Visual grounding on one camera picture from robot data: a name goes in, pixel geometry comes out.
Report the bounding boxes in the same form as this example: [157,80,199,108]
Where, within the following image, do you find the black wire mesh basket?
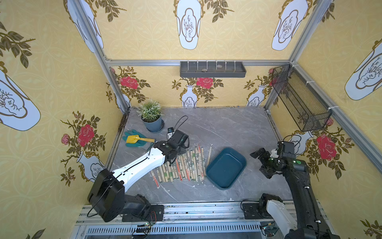
[271,65,332,131]

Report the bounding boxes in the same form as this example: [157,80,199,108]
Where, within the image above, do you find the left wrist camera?
[167,129,190,149]

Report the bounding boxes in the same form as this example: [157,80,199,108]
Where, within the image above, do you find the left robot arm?
[88,130,190,223]

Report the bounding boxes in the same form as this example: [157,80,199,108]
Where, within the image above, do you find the red striped chopsticks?
[176,158,183,181]

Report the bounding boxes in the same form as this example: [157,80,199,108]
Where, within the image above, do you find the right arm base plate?
[240,200,264,220]

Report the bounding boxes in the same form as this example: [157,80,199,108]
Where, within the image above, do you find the green garden glove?
[122,129,155,147]

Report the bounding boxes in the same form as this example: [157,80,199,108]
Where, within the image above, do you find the aluminium front rail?
[71,200,296,239]

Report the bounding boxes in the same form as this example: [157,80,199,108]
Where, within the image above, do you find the green label chopsticks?
[180,154,188,180]

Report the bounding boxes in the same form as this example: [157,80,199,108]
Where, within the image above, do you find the yellow hand trowel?
[126,135,155,144]

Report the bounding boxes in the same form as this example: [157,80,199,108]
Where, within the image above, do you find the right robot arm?
[250,142,339,239]

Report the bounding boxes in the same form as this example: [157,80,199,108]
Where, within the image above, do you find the plain chopsticks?
[207,144,213,166]

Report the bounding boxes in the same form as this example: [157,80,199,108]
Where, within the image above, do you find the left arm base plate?
[123,205,164,223]

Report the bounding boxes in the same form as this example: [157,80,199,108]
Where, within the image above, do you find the teal plastic storage box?
[206,147,247,190]

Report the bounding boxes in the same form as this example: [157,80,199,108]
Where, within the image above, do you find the green tip chopsticks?
[188,150,195,181]

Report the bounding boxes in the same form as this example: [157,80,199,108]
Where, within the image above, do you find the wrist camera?
[167,129,190,149]
[277,141,296,158]

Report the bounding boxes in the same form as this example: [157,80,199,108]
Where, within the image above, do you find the grey wall shelf tray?
[180,60,247,78]

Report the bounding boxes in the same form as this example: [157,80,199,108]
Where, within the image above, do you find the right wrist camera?
[277,141,296,158]

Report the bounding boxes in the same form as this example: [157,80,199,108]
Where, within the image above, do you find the potted green plant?
[137,99,164,133]

